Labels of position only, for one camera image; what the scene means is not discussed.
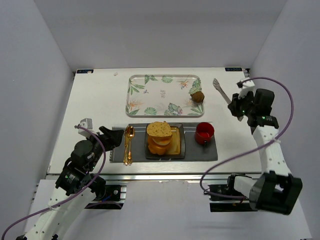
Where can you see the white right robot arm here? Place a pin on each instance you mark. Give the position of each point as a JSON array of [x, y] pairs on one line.
[[276, 190]]

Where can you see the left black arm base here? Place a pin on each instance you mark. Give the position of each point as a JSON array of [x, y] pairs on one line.
[[113, 198]]

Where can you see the dark brown chocolate pastry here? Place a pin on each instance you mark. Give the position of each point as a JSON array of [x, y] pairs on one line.
[[197, 97]]

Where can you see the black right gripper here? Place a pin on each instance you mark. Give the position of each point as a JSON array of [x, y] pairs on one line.
[[236, 107]]

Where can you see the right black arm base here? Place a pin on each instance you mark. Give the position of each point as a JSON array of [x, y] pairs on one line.
[[224, 200]]

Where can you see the floral white serving tray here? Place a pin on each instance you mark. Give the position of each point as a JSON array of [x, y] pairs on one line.
[[163, 95]]

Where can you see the brown square ceramic plate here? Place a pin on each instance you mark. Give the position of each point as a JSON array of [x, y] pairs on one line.
[[177, 150]]

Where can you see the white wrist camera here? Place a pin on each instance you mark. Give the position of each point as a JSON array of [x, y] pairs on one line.
[[86, 123], [245, 85]]

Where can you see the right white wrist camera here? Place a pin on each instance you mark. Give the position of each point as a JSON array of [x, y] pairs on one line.
[[245, 85]]

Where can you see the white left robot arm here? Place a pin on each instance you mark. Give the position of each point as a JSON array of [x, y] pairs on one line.
[[77, 186]]

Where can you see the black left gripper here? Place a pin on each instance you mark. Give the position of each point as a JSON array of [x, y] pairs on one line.
[[105, 138]]

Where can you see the stainless steel serving tongs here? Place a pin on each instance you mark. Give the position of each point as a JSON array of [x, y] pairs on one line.
[[217, 86]]

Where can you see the orange glazed bagel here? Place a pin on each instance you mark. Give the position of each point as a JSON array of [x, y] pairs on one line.
[[162, 141]]

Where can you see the gold knife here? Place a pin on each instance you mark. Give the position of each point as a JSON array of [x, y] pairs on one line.
[[125, 159]]

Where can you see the red enamel mug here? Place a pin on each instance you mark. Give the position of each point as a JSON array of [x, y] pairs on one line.
[[204, 133]]

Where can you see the orange round sponge cake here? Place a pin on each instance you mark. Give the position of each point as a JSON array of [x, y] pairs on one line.
[[158, 149]]

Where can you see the gold spoon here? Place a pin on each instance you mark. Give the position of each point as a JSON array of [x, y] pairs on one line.
[[131, 147]]

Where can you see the brown bread slice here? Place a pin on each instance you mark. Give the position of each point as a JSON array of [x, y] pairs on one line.
[[159, 129]]

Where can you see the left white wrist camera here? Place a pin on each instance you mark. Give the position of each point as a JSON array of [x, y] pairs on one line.
[[86, 123]]

